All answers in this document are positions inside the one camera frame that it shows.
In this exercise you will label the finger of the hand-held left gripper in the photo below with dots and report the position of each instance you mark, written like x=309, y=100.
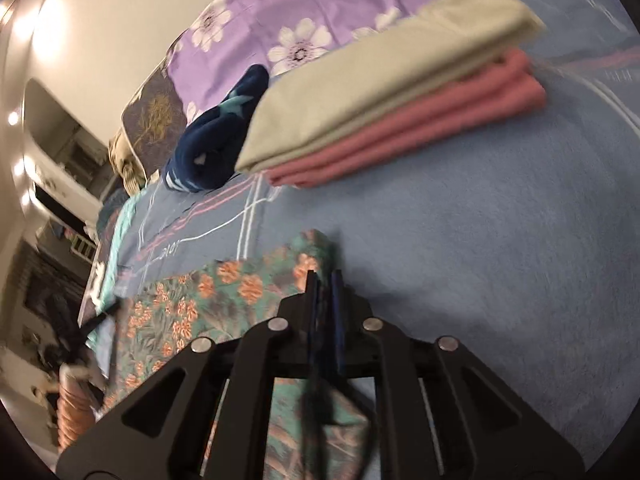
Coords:
x=100, y=320

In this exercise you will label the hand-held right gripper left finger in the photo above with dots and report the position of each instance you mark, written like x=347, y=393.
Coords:
x=314, y=325

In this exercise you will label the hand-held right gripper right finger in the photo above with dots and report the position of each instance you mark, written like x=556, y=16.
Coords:
x=338, y=325

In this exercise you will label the teal floral shirt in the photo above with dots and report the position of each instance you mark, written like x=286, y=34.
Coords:
x=225, y=285

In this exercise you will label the person's left hand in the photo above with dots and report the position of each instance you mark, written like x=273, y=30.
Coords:
x=75, y=405

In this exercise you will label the dark deer-print quilt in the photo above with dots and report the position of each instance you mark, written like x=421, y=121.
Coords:
x=100, y=260

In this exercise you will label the teal bed cover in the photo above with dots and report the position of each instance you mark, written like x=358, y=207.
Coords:
x=125, y=220

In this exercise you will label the blue plaid bed sheet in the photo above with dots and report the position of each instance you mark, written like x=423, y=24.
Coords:
x=475, y=270

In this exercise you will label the beige knitted garment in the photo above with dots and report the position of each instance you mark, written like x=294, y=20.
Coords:
x=125, y=165

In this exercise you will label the navy star-print blanket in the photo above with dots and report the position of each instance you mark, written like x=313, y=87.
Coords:
x=210, y=145

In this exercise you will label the dark tree-print pillow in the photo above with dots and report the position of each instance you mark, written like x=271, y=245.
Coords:
x=155, y=110

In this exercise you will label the pink folded garment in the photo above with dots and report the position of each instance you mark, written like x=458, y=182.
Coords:
x=425, y=125

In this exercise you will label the beige folded garment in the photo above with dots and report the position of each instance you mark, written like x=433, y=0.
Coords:
x=375, y=85

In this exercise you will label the purple flowered pillow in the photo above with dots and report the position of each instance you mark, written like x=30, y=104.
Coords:
x=310, y=0

